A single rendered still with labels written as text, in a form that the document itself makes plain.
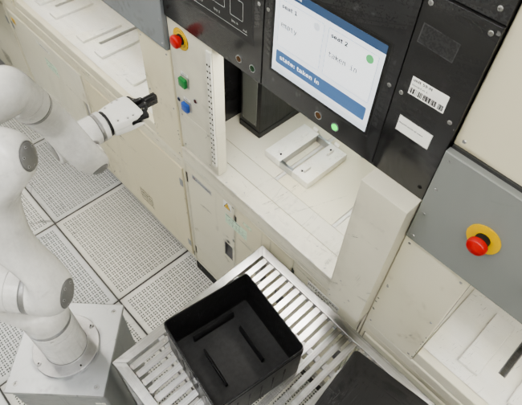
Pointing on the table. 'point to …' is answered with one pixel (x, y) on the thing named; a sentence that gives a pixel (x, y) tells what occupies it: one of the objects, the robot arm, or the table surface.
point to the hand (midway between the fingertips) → (150, 100)
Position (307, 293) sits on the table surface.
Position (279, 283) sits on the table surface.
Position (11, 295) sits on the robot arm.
